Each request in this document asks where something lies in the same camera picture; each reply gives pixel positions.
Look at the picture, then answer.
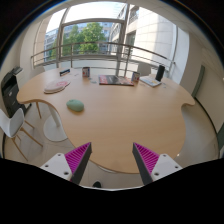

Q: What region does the black and white office printer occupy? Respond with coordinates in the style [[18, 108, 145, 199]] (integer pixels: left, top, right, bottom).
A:
[[0, 66, 33, 118]]

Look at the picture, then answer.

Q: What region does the white table pedestal base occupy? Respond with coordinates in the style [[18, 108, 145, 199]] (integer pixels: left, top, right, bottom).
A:
[[43, 105, 69, 143]]

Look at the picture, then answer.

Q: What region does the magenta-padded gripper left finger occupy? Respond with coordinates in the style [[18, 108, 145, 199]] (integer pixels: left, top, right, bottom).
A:
[[39, 142, 93, 185]]

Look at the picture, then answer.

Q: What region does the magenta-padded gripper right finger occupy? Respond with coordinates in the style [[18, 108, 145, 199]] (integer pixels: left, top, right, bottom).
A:
[[132, 142, 184, 186]]

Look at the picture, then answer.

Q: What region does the white chair with wooden legs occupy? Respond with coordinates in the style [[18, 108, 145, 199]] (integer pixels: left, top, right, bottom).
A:
[[0, 107, 44, 162], [31, 65, 46, 79], [137, 62, 152, 77]]

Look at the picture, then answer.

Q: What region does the white and yellow booklet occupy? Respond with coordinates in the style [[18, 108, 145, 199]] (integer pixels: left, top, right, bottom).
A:
[[139, 75, 163, 88]]

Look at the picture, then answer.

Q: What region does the mint green computer mouse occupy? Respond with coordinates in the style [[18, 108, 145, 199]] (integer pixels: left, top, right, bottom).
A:
[[65, 99, 85, 113]]

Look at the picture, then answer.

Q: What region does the metal balcony railing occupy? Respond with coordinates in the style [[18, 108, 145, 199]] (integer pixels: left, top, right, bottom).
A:
[[30, 41, 177, 78]]

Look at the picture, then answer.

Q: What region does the small printed card box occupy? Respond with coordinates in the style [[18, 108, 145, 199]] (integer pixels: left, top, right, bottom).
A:
[[131, 71, 141, 83]]

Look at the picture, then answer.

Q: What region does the red and white printed mug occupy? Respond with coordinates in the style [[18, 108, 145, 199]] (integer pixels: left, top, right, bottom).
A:
[[82, 66, 91, 78]]

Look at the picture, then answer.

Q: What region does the black upright speaker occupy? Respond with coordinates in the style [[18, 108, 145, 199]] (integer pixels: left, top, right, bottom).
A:
[[155, 64, 166, 82]]

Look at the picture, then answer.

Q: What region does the pink and white mouse pad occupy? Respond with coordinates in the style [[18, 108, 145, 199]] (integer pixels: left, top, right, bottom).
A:
[[43, 79, 71, 95]]

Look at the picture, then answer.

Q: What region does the black whiteboard eraser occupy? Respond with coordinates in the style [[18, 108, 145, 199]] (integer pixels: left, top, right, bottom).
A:
[[59, 68, 71, 77]]

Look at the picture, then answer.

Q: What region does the red and black magazine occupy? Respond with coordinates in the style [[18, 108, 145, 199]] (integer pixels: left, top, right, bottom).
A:
[[98, 74, 135, 87]]

